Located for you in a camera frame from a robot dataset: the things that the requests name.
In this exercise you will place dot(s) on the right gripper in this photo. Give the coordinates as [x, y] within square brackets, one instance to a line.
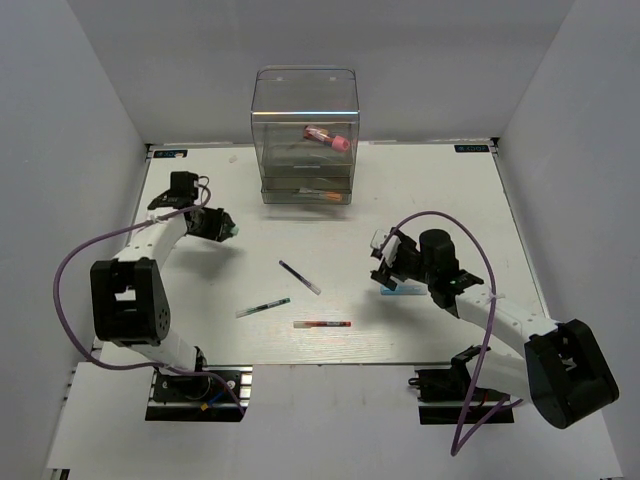
[409, 245]

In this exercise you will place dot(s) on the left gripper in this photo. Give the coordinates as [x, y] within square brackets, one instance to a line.
[216, 232]

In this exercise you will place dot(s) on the blue eraser case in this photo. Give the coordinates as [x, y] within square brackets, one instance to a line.
[404, 290]

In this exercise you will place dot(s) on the clear drawer organizer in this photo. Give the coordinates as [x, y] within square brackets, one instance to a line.
[287, 161]

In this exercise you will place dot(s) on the orange capped marker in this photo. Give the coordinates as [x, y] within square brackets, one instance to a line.
[321, 194]

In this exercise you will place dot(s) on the pink glue bottle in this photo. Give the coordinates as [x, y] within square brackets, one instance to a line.
[335, 142]

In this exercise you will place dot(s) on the clear organizer lid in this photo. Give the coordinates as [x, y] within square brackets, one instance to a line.
[318, 89]

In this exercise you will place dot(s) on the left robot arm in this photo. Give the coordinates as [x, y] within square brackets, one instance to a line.
[130, 305]

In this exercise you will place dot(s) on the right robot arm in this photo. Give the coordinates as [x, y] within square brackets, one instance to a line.
[557, 366]

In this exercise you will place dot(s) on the purple pen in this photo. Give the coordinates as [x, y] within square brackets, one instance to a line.
[307, 283]

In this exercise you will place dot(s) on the green pen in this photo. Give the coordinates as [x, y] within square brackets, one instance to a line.
[263, 307]

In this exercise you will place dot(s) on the red pen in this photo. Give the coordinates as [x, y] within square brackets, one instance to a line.
[321, 324]

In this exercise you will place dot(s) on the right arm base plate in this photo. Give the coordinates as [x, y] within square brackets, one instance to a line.
[441, 393]

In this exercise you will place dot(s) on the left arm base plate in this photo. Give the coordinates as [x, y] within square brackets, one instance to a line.
[198, 399]

